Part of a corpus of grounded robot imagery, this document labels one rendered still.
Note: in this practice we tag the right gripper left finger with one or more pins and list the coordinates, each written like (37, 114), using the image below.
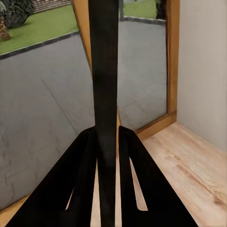
(64, 197)

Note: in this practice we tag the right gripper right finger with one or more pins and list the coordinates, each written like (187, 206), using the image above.
(165, 208)

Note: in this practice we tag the poster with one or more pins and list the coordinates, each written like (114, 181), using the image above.
(103, 26)

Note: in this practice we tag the door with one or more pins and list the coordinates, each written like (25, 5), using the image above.
(46, 84)

